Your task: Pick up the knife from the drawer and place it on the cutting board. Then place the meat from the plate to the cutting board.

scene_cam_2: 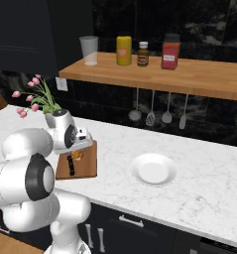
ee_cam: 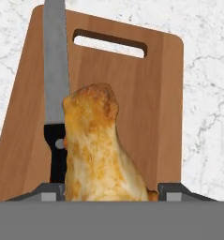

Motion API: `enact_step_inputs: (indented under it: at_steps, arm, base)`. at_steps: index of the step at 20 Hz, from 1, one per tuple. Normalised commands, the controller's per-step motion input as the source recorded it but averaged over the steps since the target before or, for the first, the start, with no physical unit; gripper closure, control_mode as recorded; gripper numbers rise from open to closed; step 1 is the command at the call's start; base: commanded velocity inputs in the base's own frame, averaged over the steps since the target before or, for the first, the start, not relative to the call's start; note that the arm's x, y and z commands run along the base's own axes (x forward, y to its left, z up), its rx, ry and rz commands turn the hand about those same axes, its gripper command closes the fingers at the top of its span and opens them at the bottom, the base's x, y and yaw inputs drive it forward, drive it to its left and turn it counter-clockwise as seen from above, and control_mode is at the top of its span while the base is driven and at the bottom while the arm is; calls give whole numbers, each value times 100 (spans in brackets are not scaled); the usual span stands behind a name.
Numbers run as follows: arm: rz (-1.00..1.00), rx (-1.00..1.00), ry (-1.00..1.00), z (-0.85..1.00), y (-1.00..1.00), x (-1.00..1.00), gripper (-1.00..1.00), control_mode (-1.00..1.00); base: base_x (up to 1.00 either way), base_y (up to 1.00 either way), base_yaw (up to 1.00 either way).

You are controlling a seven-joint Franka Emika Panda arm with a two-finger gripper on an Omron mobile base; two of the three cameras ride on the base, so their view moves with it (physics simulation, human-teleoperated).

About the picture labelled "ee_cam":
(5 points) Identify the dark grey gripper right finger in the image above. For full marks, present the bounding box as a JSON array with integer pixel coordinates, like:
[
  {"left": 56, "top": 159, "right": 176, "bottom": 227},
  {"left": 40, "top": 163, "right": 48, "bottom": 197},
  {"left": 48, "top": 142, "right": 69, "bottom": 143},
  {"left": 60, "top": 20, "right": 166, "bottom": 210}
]
[{"left": 157, "top": 182, "right": 218, "bottom": 203}]

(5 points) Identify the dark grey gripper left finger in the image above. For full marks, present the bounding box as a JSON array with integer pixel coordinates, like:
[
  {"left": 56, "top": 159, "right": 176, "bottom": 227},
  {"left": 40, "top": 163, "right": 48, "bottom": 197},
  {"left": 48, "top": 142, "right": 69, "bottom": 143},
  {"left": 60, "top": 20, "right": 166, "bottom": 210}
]
[{"left": 6, "top": 182, "right": 67, "bottom": 203}]

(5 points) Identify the golden roasted chicken meat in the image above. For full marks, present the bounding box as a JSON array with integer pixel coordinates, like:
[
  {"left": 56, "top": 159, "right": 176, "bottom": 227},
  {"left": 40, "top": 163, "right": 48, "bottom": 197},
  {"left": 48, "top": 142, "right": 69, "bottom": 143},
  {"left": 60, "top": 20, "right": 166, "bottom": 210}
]
[{"left": 62, "top": 82, "right": 159, "bottom": 203}]

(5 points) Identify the wooden cutting board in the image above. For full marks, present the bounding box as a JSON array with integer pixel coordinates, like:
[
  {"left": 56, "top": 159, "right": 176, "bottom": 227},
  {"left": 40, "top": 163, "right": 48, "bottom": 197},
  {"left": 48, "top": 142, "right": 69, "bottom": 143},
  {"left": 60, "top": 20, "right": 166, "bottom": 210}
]
[{"left": 0, "top": 4, "right": 185, "bottom": 203}]

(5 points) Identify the black-handled kitchen knife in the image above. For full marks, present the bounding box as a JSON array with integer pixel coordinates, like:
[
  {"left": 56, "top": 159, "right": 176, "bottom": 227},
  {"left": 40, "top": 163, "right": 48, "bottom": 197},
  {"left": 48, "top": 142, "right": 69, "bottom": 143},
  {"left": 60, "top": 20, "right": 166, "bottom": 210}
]
[{"left": 42, "top": 0, "right": 71, "bottom": 184}]

